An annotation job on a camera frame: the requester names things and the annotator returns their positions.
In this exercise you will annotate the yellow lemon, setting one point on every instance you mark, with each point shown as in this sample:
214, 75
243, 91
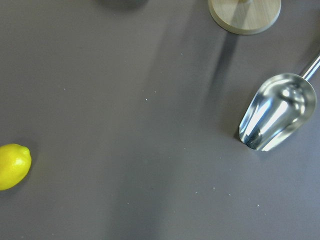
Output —
15, 163

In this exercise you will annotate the wooden mug stand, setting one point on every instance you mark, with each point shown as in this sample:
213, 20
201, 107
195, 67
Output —
245, 17

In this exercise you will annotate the metal scoop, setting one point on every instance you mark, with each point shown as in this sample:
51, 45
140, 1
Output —
281, 105

